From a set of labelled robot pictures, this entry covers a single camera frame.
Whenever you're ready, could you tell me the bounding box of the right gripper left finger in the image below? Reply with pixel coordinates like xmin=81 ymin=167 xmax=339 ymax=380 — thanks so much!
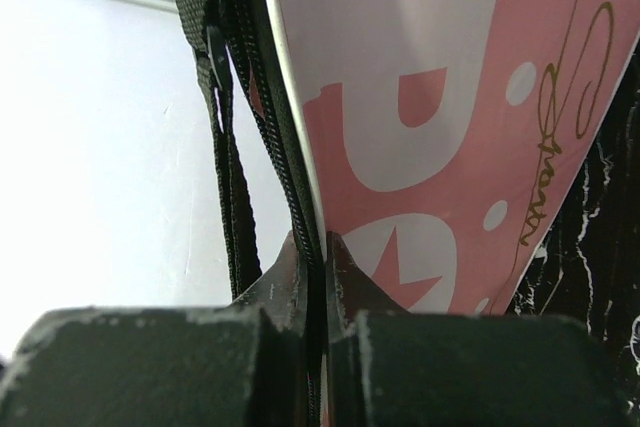
xmin=1 ymin=237 xmax=318 ymax=426

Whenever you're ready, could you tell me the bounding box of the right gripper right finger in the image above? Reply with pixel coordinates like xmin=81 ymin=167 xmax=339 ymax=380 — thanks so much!
xmin=326 ymin=233 xmax=628 ymax=426

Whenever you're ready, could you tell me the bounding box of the pink sport racket bag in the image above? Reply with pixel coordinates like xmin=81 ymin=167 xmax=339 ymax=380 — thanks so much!
xmin=175 ymin=0 xmax=639 ymax=426

